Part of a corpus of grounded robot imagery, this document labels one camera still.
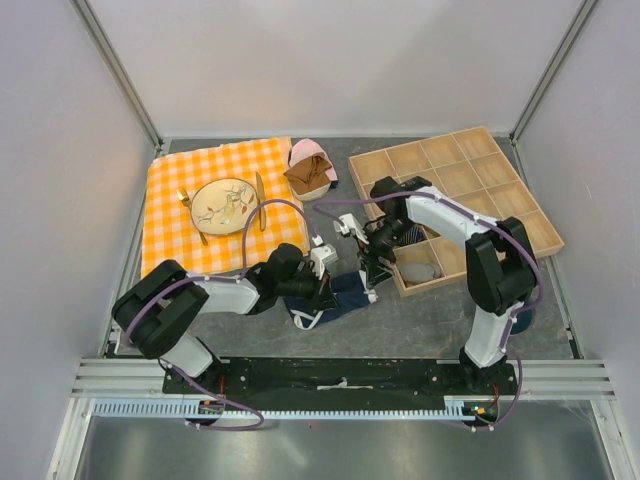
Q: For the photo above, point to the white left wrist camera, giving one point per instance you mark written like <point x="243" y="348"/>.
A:
<point x="321" y="255"/>

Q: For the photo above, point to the blue ceramic bowl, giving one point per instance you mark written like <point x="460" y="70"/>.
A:
<point x="524" y="320"/>

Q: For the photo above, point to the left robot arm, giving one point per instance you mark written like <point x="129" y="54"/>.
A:
<point x="155" y="315"/>

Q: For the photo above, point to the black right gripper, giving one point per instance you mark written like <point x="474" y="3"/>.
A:
<point x="372" y="267"/>

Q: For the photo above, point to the wooden compartment tray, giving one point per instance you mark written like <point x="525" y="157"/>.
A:
<point x="469" y="167"/>

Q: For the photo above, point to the white cable duct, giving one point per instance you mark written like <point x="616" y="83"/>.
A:
<point x="321" y="405"/>

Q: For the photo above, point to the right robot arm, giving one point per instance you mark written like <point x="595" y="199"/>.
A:
<point x="501" y="271"/>

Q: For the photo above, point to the aluminium frame post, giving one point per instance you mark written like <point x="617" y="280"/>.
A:
<point x="560" y="55"/>
<point x="105" y="48"/>

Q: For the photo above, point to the gold knife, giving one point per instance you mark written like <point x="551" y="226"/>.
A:
<point x="261" y="196"/>

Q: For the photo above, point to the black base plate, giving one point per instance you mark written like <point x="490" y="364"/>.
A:
<point x="242" y="378"/>

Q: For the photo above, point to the cream underwear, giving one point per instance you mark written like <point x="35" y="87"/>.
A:
<point x="313" y="194"/>

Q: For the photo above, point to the navy striped rolled underwear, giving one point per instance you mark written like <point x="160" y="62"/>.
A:
<point x="413" y="236"/>

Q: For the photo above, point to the aluminium frame post right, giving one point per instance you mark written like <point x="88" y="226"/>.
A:
<point x="560" y="55"/>

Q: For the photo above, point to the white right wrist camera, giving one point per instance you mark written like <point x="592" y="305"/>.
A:
<point x="348" y="226"/>

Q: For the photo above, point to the aluminium frame post left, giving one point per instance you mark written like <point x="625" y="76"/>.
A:
<point x="105" y="48"/>

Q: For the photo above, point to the navy blue white-trimmed underwear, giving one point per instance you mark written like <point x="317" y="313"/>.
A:
<point x="351" y="292"/>

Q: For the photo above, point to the pink underwear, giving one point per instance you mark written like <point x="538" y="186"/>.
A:
<point x="305" y="148"/>

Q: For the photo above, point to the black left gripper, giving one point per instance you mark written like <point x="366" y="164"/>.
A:
<point x="321" y="295"/>

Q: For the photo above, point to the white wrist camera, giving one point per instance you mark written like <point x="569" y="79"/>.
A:
<point x="348" y="226"/>
<point x="321" y="255"/>

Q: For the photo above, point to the gold fork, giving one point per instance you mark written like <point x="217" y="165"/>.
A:
<point x="186" y="201"/>

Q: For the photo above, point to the brown underwear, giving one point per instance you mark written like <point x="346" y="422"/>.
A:
<point x="309" y="174"/>

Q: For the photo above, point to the grey rolled underwear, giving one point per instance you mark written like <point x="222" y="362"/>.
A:
<point x="419" y="272"/>

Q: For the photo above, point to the aluminium front rail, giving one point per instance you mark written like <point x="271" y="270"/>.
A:
<point x="543" y="379"/>

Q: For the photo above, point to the bird-painted ceramic plate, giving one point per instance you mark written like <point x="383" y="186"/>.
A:
<point x="222" y="207"/>

